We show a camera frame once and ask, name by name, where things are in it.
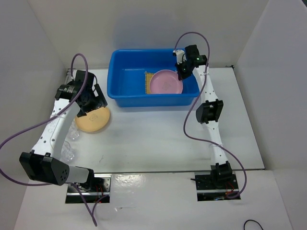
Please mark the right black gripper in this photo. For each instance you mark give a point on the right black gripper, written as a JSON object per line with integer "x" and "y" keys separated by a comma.
{"x": 181, "y": 75}

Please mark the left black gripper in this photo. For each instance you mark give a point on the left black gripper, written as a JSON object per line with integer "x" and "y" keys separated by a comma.
{"x": 99, "y": 101}

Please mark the pink plastic plate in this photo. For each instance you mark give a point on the pink plastic plate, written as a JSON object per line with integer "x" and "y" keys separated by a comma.
{"x": 165, "y": 82}

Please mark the bamboo woven mat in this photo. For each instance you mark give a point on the bamboo woven mat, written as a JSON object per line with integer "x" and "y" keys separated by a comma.
{"x": 148, "y": 77}

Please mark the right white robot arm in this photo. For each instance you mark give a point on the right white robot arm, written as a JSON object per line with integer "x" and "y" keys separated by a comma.
{"x": 208, "y": 114}

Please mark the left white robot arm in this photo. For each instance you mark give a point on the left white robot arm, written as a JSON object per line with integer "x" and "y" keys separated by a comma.
{"x": 43, "y": 163}

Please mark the blue plastic bin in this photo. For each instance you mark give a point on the blue plastic bin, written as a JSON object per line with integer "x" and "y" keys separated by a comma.
{"x": 126, "y": 78}

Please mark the orange plastic plate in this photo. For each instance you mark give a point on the orange plastic plate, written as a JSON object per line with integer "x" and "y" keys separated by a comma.
{"x": 93, "y": 121}

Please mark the clear plastic cup far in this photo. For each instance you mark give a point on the clear plastic cup far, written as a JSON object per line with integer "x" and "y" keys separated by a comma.
{"x": 73, "y": 132}

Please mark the clear plastic cup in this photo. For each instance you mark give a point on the clear plastic cup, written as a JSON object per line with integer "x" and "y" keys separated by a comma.
{"x": 67, "y": 153}
{"x": 73, "y": 132}

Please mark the clear plastic cup near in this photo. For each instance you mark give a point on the clear plastic cup near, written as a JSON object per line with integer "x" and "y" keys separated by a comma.
{"x": 67, "y": 153}

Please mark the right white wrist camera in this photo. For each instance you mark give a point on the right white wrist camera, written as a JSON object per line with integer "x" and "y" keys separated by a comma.
{"x": 180, "y": 55}

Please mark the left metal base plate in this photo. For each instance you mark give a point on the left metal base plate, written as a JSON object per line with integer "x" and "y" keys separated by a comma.
{"x": 99, "y": 192}

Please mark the metal base plate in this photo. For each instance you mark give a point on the metal base plate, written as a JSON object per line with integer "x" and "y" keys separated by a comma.
{"x": 99, "y": 192}
{"x": 208, "y": 190}

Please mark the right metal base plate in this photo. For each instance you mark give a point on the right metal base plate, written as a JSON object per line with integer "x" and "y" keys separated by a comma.
{"x": 208, "y": 190}

